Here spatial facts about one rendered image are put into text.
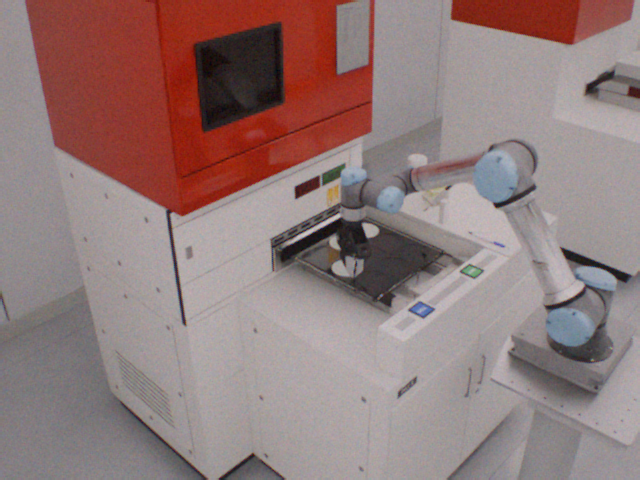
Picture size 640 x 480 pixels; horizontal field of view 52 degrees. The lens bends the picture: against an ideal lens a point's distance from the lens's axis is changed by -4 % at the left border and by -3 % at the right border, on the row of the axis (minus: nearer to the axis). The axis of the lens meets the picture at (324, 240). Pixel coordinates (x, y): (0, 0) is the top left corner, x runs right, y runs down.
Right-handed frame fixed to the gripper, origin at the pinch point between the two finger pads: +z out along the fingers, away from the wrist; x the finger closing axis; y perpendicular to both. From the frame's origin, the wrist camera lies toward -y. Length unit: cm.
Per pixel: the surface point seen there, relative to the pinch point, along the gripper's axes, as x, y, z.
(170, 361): 60, 13, 32
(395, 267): -15.0, 2.4, 1.7
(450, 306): -19.1, -29.0, -4.0
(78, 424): 104, 54, 92
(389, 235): -20.5, 21.7, 1.7
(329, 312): 9.4, -4.1, 9.6
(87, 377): 100, 83, 92
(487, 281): -36.7, -18.8, -2.1
